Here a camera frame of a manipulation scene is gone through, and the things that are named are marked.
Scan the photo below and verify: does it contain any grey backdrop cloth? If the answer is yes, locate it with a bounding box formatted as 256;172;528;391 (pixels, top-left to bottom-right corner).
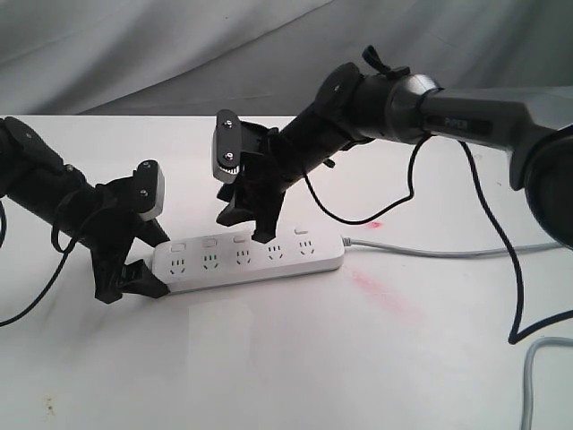
1;1;572;116

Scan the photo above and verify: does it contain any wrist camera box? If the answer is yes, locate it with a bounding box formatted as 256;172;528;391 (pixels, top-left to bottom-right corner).
211;109;242;185
132;159;166;221

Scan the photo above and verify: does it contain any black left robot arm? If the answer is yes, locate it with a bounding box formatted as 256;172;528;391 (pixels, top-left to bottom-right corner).
1;116;169;304

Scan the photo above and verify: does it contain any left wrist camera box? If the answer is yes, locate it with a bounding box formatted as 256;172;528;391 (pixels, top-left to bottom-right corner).
132;159;166;221

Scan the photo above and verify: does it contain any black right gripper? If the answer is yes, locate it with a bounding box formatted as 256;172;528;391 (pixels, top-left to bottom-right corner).
216;121;286;244

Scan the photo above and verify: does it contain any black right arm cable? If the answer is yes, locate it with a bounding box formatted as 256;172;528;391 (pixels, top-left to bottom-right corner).
302;129;573;346

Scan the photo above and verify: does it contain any grey power cable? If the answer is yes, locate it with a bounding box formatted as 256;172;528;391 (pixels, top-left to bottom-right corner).
340;236;573;430

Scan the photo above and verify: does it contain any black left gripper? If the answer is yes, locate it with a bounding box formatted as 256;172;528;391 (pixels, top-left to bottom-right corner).
86;177;170;304

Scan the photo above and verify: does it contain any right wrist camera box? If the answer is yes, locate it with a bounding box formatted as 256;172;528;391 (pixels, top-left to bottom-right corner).
211;109;242;185

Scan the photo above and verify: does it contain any white five-outlet power strip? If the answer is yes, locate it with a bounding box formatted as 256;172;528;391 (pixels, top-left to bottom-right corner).
151;227;345;294

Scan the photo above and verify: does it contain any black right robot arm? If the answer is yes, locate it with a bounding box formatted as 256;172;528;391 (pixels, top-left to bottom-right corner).
212;47;572;246

